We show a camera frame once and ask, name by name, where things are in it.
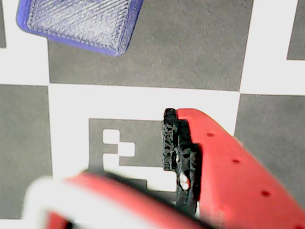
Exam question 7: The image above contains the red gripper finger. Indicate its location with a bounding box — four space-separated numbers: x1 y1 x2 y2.
162 107 305 229
22 171 205 229

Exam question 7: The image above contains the blue cube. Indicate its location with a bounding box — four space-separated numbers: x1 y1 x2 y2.
16 0 143 57

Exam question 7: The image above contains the black white marker checkerboard mat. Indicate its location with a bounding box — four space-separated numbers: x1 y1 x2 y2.
0 0 305 229

